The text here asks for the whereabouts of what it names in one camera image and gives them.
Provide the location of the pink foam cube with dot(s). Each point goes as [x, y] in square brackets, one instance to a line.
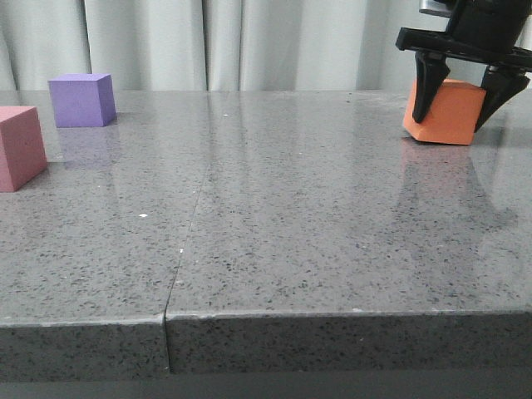
[22, 150]

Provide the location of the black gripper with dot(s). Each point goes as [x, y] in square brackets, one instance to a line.
[483, 32]

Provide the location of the orange foam cube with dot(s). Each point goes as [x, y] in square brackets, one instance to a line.
[452, 117]

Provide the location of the grey-white pleated curtain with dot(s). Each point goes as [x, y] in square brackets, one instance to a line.
[211, 45]

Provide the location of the purple foam cube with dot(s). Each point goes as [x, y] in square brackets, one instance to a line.
[82, 100]

